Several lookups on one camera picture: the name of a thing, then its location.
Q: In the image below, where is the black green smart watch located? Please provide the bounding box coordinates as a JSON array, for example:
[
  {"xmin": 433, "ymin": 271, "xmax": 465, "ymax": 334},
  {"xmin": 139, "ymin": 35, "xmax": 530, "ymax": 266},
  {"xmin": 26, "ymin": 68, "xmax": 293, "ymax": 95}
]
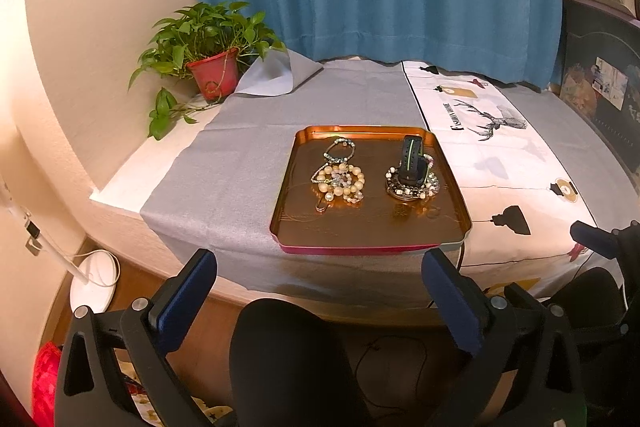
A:
[{"xmin": 397, "ymin": 134, "xmax": 433, "ymax": 184}]

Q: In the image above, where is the dark beaded bracelet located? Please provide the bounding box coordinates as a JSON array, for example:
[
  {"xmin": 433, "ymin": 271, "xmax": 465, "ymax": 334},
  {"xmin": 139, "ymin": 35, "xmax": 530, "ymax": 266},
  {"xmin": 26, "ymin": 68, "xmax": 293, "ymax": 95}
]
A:
[{"xmin": 384, "ymin": 169, "xmax": 442, "ymax": 202}]

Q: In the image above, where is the black chair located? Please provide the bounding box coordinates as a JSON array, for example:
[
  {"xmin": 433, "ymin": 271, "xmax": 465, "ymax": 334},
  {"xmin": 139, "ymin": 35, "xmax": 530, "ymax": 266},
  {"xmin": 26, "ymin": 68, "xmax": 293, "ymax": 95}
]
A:
[{"xmin": 229, "ymin": 298, "xmax": 373, "ymax": 427}]

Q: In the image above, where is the potted green plant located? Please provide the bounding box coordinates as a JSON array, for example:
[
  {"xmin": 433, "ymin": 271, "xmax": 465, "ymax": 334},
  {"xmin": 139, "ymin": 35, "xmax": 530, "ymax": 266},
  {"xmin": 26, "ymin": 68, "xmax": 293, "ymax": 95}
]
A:
[{"xmin": 129, "ymin": 1, "xmax": 288, "ymax": 142}]

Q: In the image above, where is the cream pearl bead necklace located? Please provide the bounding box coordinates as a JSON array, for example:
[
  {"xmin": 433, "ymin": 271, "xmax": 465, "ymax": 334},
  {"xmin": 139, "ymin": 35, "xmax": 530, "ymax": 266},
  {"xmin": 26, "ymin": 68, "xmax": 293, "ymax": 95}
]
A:
[{"xmin": 311, "ymin": 163, "xmax": 367, "ymax": 206}]

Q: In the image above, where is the grey white printed tablecloth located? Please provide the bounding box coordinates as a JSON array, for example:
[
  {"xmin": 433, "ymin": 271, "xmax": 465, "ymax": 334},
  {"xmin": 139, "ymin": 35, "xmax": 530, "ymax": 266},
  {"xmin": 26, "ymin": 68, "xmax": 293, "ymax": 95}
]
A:
[{"xmin": 140, "ymin": 52, "xmax": 623, "ymax": 310}]

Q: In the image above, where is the red bag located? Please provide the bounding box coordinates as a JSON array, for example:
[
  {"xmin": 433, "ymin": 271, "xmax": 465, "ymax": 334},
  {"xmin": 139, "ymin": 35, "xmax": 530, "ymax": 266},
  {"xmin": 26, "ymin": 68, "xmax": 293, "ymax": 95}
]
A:
[{"xmin": 31, "ymin": 341, "xmax": 63, "ymax": 425}]

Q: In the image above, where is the small black clip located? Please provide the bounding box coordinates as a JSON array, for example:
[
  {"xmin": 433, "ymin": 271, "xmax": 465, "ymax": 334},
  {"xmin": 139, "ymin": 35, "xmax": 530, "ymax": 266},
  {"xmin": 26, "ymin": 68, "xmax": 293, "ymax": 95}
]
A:
[{"xmin": 24, "ymin": 219, "xmax": 43, "ymax": 253}]

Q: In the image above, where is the thin black floor cable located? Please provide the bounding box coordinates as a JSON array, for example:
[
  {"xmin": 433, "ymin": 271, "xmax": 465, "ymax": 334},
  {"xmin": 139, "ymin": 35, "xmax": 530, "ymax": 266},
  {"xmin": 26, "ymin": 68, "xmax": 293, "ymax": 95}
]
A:
[{"xmin": 356, "ymin": 339, "xmax": 427, "ymax": 409}]

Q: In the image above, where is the white picture card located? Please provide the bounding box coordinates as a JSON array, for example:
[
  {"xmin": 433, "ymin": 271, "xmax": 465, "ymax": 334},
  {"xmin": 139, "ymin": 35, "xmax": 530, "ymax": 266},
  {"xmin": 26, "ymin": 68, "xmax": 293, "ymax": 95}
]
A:
[{"xmin": 592, "ymin": 57, "xmax": 630, "ymax": 110}]

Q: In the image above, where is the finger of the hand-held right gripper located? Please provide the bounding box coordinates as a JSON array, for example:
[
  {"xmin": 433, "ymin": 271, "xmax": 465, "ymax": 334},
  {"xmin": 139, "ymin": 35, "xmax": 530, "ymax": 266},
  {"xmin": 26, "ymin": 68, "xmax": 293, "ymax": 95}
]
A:
[
  {"xmin": 570, "ymin": 219, "xmax": 640, "ymax": 279},
  {"xmin": 542, "ymin": 301, "xmax": 640, "ymax": 353}
]

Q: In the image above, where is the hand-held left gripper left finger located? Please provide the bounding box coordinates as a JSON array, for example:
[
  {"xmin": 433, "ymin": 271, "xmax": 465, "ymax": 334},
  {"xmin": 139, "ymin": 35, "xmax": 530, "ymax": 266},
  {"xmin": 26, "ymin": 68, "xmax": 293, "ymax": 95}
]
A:
[{"xmin": 54, "ymin": 248, "xmax": 219, "ymax": 427}]

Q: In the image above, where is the orange metal tray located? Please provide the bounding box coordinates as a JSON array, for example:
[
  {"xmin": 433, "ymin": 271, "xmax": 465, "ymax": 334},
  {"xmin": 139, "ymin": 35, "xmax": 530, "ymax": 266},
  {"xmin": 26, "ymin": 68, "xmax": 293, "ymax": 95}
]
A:
[{"xmin": 270, "ymin": 125, "xmax": 473, "ymax": 256}]

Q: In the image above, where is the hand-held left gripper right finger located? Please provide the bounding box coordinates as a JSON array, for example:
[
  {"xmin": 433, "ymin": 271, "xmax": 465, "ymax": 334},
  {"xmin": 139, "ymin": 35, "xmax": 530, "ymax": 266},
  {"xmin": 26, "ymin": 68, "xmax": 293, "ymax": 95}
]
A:
[{"xmin": 422, "ymin": 249, "xmax": 583, "ymax": 427}]

